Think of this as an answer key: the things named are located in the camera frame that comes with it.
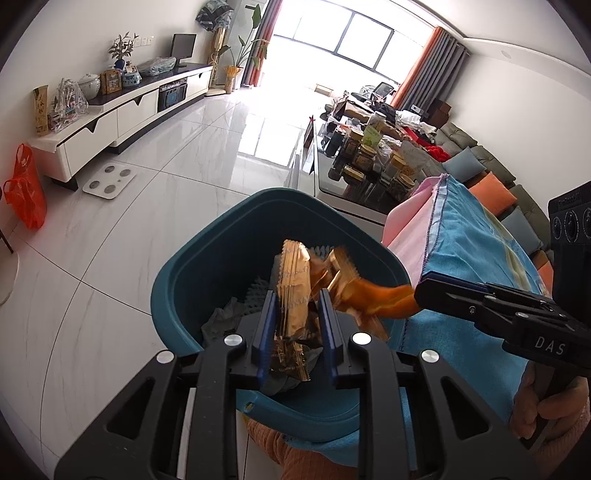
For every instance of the black office chair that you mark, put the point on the black office chair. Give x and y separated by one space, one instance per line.
381 90

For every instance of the person's leg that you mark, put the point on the person's leg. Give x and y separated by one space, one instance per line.
300 457

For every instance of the white bathroom scale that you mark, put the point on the white bathroom scale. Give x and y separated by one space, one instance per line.
110 182

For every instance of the orange plastic bag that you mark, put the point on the orange plastic bag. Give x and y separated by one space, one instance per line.
27 194

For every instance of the black glass coffee table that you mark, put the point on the black glass coffee table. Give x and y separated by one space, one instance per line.
355 198

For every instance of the covered standing fan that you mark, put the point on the covered standing fan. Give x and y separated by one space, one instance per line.
214 14

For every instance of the brown wooden cabinet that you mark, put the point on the brown wooden cabinet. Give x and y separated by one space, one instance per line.
438 112

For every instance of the gold foil wrapper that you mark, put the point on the gold foil wrapper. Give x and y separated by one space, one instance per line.
293 295

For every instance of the large window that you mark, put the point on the large window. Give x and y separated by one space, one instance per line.
351 41

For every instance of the red cloth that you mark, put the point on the red cloth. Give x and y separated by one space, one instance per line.
436 152

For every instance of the grey green sofa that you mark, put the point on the grey green sofa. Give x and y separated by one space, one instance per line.
496 164

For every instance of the blue cushion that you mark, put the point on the blue cushion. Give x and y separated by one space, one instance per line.
521 228
466 166

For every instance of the tall green potted plant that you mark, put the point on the tall green potted plant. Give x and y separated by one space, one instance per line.
242 53

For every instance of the white ceramic jar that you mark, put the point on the white ceramic jar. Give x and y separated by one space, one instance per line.
89 86

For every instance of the wrapped ship model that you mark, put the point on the wrapped ship model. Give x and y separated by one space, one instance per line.
67 108

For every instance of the white standing air conditioner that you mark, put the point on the white standing air conditioner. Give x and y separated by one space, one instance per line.
251 27

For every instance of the pile of clothes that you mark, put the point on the pile of clothes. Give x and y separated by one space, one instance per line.
411 122

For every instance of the blue printed blanket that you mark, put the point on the blue printed blanket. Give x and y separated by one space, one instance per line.
461 240

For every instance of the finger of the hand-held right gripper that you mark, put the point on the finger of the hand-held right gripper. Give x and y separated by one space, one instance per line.
461 282
461 309

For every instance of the framed picture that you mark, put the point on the framed picture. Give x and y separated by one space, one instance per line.
111 82

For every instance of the clear plastic bag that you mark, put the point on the clear plastic bag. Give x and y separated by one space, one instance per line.
157 67

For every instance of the white and black tv cabinet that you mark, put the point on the white and black tv cabinet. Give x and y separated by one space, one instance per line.
134 110

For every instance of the orange cushion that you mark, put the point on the orange cushion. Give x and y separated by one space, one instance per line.
491 194
545 279

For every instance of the bonsai in blue pot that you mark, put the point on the bonsai in blue pot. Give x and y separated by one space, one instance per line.
121 50

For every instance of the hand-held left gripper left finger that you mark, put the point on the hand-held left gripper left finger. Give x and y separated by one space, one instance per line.
269 332

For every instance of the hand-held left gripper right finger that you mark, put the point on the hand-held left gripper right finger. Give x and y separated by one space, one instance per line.
327 332

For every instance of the grey crumpled tissue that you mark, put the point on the grey crumpled tissue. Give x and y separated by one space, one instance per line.
221 321

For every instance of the group of glass jars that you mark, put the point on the group of glass jars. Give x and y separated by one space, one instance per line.
364 157

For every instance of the person's right hand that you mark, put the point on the person's right hand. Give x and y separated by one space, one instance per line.
524 410

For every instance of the yellow wheat in tall vase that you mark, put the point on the yellow wheat in tall vase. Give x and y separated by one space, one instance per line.
232 78

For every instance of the orange and grey curtain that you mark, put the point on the orange and grey curtain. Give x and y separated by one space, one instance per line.
429 64
263 46

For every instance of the tall bamboo tube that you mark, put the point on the tall bamboo tube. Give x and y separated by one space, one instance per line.
41 110

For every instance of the orange plastic wrapper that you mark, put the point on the orange plastic wrapper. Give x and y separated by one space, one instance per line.
383 300

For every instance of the black monitor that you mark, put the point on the black monitor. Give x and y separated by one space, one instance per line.
183 46

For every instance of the white wall socket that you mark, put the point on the white wall socket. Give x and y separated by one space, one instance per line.
143 42

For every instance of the blue and white ceramic bowl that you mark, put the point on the blue and white ceramic bowl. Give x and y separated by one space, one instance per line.
130 78

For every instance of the teal plastic bin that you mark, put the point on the teal plastic bin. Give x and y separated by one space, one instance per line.
207 258

